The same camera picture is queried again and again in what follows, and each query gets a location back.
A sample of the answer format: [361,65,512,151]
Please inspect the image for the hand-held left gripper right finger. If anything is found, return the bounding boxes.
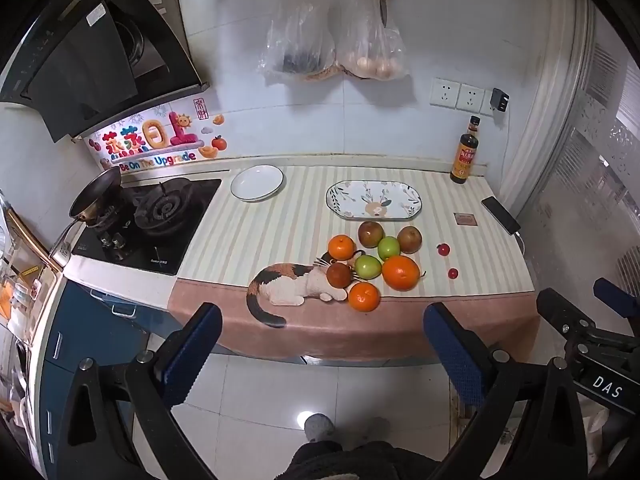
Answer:
[423,302,592,480]

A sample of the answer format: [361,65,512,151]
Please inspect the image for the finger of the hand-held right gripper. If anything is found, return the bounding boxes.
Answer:
[593,277,640,314]
[537,288,597,342]

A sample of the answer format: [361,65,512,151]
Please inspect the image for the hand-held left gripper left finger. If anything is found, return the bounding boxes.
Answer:
[62,301,224,480]

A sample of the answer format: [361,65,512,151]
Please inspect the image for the large orange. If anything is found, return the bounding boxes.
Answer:
[382,255,421,291]

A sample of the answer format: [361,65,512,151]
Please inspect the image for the small orange tangerine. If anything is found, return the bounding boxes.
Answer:
[348,282,382,313]
[328,234,356,261]

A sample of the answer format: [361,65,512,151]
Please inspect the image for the brownish apple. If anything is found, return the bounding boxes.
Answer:
[397,225,423,254]

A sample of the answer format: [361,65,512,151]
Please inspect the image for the dark red brown fruit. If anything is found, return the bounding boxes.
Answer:
[326,263,351,289]

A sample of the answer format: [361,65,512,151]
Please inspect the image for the red green apple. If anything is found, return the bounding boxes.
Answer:
[357,220,385,249]

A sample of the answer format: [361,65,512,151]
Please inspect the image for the patterned oval plate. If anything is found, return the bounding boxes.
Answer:
[325,179,424,222]

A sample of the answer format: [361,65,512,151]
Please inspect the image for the black smartphone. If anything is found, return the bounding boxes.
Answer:
[481,196,522,236]

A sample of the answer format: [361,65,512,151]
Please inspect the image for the blue kitchen cabinet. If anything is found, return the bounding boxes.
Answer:
[32,279,177,461]

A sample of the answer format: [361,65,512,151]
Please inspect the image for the striped cat print tablecloth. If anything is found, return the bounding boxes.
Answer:
[167,164,542,362]

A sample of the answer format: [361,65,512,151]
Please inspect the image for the black gas stove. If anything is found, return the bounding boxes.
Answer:
[71,177,222,277]

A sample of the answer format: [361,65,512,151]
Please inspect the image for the person's dark pants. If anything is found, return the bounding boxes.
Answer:
[289,439,453,480]

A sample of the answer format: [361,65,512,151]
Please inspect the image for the frosted glass door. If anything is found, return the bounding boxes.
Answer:
[515,0,640,311]

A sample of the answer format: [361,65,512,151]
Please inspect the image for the person's grey slipper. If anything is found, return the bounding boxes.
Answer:
[303,413,337,444]

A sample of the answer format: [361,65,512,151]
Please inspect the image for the white round plate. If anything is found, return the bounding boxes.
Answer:
[230,164,285,204]

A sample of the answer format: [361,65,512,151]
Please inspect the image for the dark sauce bottle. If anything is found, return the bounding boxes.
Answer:
[449,115,482,185]

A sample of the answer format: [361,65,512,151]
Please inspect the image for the metal frying pan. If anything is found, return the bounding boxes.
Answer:
[49,166,124,263]

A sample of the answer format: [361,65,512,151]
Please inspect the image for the cluttered shelf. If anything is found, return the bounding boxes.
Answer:
[0,192,67,426]

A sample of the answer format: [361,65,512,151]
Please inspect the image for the plastic bag with eggs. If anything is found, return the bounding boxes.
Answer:
[334,0,409,81]

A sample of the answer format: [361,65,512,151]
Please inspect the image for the black range hood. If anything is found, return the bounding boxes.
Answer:
[0,0,207,144]

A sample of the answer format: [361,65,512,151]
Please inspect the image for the plastic bag with dark contents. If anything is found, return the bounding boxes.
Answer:
[257,0,337,85]

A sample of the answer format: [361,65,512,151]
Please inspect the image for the colourful wall sticker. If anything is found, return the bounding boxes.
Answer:
[87,99,229,172]

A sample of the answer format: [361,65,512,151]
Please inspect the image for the white wall socket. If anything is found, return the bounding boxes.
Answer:
[457,83,486,114]
[430,77,461,110]

